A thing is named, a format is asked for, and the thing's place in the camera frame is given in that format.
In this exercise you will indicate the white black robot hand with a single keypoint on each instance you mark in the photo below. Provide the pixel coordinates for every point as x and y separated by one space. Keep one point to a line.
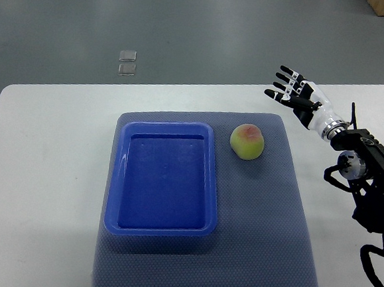
309 103

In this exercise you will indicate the green red peach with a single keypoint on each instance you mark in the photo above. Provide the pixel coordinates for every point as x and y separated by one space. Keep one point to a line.
247 141

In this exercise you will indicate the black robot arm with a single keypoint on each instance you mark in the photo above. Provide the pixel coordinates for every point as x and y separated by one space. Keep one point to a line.
360 172

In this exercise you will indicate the upper metal floor plate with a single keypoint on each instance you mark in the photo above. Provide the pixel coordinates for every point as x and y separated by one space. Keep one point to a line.
127 55

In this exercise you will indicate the metal floor plate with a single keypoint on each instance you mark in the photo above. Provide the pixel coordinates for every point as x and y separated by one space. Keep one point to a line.
127 69
127 55

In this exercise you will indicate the lower metal floor plate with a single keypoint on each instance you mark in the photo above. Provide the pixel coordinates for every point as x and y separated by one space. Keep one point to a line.
127 69

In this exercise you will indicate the blue-grey textured mat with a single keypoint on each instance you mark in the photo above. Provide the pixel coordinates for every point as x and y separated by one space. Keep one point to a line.
261 238

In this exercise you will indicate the blue plastic tray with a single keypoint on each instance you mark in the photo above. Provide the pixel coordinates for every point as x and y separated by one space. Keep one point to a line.
163 182

